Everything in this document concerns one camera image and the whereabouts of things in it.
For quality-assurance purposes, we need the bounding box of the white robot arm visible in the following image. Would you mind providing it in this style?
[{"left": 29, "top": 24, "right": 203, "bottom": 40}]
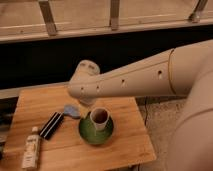
[{"left": 68, "top": 39, "right": 213, "bottom": 171}]

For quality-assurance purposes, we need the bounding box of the white ceramic cup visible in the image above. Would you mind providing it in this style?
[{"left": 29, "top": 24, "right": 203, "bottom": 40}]
[{"left": 90, "top": 107, "right": 109, "bottom": 131}]

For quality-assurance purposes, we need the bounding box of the blue sponge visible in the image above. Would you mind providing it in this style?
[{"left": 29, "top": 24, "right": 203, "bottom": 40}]
[{"left": 63, "top": 105, "right": 80, "bottom": 119}]

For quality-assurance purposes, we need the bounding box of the green round plate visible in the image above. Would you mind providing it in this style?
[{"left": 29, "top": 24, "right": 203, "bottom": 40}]
[{"left": 78, "top": 114, "right": 114, "bottom": 145}]

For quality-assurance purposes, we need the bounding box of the black striped box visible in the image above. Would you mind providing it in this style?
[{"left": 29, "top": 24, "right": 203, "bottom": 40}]
[{"left": 39, "top": 112, "right": 64, "bottom": 140}]

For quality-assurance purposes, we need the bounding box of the wooden table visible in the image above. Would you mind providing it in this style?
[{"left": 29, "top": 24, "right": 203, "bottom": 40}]
[{"left": 0, "top": 86, "right": 156, "bottom": 171}]

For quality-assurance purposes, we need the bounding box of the white plastic bottle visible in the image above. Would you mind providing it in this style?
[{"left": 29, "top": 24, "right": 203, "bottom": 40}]
[{"left": 22, "top": 127, "right": 40, "bottom": 170}]

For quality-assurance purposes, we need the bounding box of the metal railing frame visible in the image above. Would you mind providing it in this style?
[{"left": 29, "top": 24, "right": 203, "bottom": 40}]
[{"left": 0, "top": 0, "right": 213, "bottom": 43}]

